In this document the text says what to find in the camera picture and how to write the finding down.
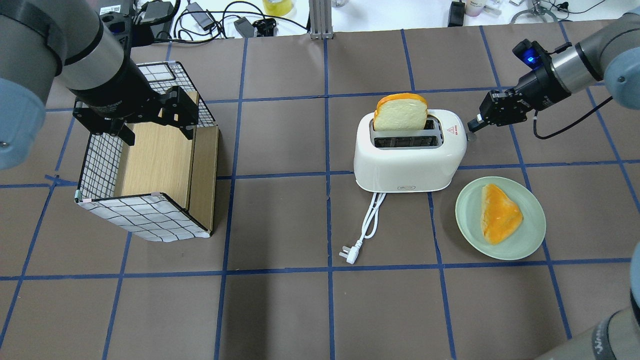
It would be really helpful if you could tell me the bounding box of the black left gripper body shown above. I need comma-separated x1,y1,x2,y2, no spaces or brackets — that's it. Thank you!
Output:
72,86,199,146

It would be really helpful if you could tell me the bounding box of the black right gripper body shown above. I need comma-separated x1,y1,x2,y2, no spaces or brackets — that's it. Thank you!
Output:
480,70,557,128

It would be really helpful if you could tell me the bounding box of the white toaster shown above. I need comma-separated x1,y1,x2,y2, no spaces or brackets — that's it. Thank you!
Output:
353,109,467,193

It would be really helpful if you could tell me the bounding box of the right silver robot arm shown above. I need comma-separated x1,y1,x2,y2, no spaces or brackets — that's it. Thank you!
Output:
467,8,640,360

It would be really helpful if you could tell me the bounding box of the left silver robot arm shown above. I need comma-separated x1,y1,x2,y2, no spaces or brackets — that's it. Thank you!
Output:
0,0,199,170

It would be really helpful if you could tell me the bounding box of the bread slice in toaster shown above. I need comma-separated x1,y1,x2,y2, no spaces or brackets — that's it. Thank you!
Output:
372,93,429,132

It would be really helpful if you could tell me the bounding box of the orange bread on plate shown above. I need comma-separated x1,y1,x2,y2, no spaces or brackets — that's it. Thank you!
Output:
480,183,524,245

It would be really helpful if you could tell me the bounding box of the green plate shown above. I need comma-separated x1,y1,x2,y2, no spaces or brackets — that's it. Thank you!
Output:
455,177,547,261

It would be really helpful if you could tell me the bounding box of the white paper cup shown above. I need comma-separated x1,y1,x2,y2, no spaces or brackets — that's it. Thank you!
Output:
464,0,487,18

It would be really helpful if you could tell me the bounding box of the black power adapter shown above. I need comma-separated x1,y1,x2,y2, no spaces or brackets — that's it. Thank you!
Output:
446,0,466,28

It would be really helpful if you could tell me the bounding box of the yellow tape roll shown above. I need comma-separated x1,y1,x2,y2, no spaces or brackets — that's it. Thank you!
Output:
262,0,294,18

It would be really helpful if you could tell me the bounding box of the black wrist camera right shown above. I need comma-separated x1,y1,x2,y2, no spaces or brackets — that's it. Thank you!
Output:
512,38,551,71

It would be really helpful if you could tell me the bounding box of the wire basket with wooden shelf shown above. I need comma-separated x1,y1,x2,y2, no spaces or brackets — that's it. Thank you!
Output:
74,61,219,242

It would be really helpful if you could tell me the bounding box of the white toaster power cord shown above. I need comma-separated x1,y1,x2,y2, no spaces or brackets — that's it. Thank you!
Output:
339,191,387,265

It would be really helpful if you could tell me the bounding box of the aluminium frame post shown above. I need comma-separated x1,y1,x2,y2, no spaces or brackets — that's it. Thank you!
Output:
308,0,334,40

